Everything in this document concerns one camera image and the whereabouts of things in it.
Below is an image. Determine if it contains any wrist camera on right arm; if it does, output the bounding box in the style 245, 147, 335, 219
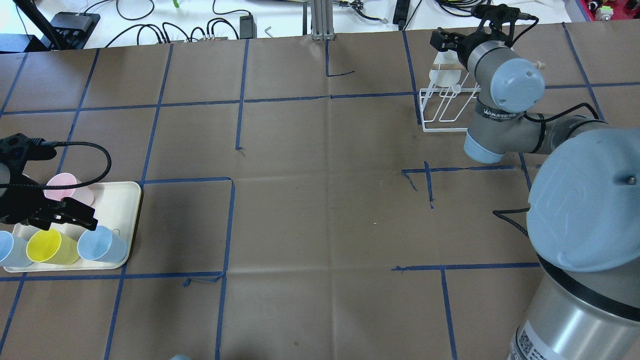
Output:
470, 4, 537, 30

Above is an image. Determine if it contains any pink plastic cup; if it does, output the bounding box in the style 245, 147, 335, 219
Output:
44, 172, 95, 207

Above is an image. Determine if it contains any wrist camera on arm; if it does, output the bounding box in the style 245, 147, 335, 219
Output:
0, 133, 57, 174
470, 4, 537, 30

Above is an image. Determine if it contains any black usb hub box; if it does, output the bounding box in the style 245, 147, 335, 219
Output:
50, 12, 101, 37

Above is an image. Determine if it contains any white plastic cup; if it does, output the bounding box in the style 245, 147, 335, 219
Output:
429, 50, 464, 94

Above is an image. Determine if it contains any white wire cup rack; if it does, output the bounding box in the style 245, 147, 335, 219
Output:
417, 52, 546, 133

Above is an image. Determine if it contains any aluminium frame post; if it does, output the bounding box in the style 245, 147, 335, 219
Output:
310, 0, 336, 41

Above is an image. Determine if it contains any light blue cup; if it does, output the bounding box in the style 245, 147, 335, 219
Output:
0, 230, 33, 268
77, 225, 129, 263

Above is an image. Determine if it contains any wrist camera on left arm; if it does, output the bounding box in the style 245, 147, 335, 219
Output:
0, 133, 57, 174

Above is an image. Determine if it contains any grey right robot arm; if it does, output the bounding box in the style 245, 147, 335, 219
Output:
430, 26, 640, 360

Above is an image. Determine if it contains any black braided cable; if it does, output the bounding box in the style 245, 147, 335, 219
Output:
0, 141, 112, 190

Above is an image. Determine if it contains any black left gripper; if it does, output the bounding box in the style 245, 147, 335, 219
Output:
0, 167, 99, 231

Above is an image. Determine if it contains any black power adapter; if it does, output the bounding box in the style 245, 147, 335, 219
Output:
238, 14, 258, 39

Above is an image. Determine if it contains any yellow plastic cup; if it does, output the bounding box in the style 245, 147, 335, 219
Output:
26, 228, 80, 265

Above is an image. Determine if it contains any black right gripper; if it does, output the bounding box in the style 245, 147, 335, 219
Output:
430, 27, 492, 63

